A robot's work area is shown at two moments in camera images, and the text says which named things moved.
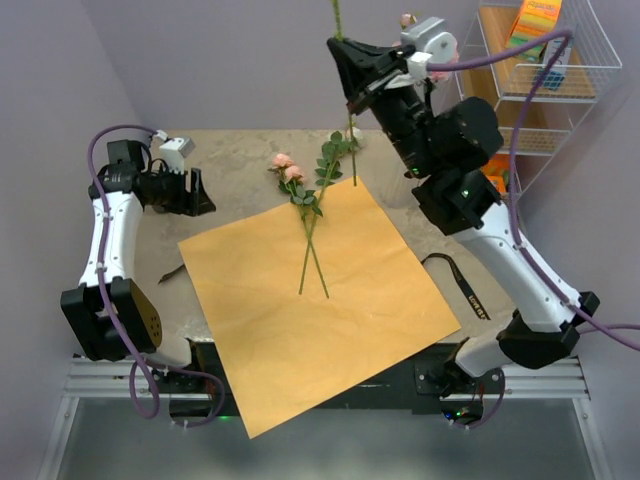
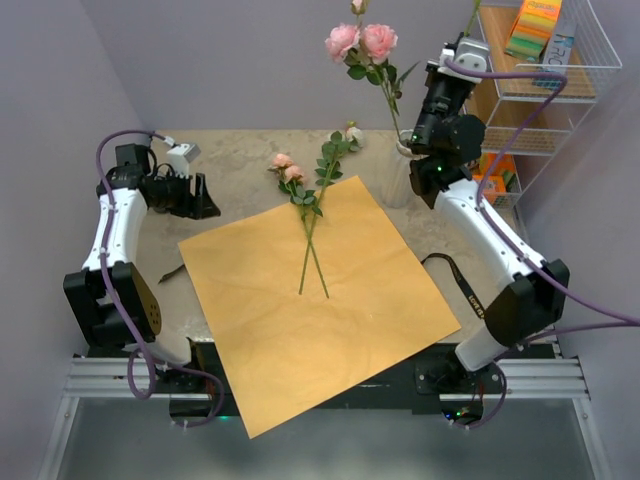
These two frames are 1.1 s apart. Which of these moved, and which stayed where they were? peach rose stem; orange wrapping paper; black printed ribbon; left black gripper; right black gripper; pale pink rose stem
Moved: pale pink rose stem; right black gripper
Stayed: orange wrapping paper; peach rose stem; left black gripper; black printed ribbon
